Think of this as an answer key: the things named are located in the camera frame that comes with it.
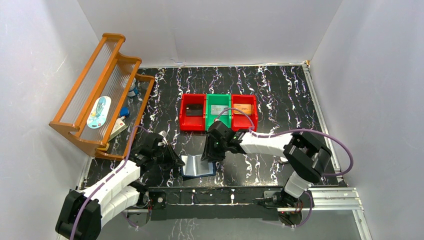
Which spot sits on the blue capped tube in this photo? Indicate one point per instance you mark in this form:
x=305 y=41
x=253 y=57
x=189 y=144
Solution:
x=124 y=113

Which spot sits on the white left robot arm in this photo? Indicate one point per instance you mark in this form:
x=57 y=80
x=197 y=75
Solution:
x=106 y=192

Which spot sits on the right red plastic bin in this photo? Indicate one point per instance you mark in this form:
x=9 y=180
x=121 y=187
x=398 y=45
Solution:
x=240 y=121

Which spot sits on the red plastic bin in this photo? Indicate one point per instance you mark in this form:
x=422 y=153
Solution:
x=192 y=124
x=240 y=121

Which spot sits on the left red plastic bin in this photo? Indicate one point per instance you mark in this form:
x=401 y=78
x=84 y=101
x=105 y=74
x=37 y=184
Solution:
x=192 y=124

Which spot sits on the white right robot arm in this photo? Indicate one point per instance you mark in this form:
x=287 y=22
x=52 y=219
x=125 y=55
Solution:
x=306 y=154

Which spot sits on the white blue bottle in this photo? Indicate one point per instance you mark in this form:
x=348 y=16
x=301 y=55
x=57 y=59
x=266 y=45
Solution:
x=133 y=90

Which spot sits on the orange card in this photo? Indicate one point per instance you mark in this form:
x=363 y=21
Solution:
x=244 y=107

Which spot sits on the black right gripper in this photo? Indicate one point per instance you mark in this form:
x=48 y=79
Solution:
x=209 y=151

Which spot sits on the green plastic bin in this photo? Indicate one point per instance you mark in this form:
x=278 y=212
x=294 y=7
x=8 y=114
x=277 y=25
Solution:
x=215 y=104

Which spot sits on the black card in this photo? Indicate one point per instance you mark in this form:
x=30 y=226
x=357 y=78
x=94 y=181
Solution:
x=194 y=110

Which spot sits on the grey silver card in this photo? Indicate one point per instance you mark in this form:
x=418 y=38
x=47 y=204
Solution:
x=217 y=109

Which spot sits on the white red box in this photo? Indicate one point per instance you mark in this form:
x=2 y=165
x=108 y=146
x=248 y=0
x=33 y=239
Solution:
x=118 y=128

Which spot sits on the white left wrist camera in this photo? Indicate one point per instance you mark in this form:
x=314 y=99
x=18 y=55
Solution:
x=164 y=135

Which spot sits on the blue leather card holder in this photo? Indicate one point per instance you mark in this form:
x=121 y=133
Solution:
x=195 y=167

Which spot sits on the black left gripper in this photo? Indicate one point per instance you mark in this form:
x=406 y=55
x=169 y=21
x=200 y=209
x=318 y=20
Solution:
x=168 y=156

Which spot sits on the orange wooden rack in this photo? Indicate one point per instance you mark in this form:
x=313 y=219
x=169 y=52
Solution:
x=108 y=73

